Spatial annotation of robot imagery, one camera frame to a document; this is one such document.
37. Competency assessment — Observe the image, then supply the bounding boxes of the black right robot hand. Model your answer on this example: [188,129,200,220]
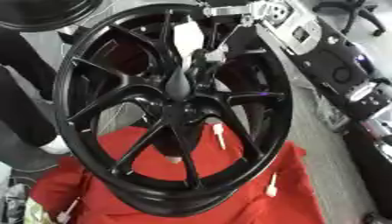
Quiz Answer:
[164,17,250,102]

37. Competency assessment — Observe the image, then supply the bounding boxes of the black spoked wheel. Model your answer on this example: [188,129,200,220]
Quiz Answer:
[52,3,296,219]

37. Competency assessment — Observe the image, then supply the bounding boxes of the black round tyre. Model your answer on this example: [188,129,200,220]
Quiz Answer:
[0,0,104,33]

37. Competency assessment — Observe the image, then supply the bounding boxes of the black office chair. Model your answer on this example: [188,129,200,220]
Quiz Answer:
[311,0,388,38]

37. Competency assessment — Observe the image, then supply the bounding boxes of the person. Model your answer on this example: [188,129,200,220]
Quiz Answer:
[0,27,74,156]

